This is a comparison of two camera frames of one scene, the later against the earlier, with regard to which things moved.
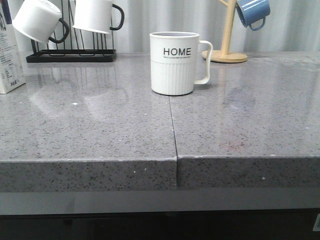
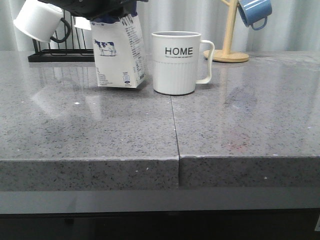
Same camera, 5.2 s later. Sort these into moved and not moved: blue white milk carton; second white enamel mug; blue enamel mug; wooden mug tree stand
Moved: blue white milk carton
Not moved: second white enamel mug; blue enamel mug; wooden mug tree stand
